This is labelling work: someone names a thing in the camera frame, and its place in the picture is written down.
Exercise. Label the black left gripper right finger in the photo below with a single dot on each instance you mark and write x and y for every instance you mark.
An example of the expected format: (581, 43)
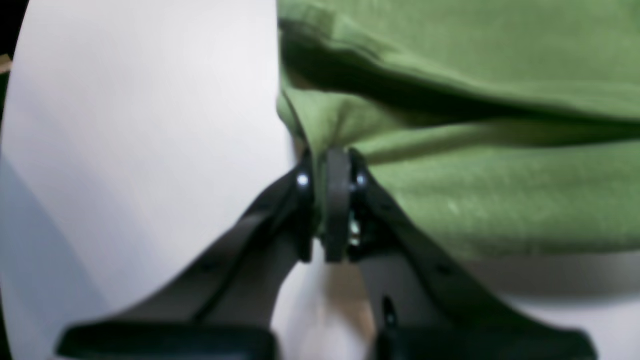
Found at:
(425, 305)

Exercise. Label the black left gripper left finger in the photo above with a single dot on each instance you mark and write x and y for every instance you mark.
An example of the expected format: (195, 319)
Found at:
(221, 306)

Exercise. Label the green t-shirt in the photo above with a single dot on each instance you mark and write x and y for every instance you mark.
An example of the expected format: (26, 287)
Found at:
(501, 127)

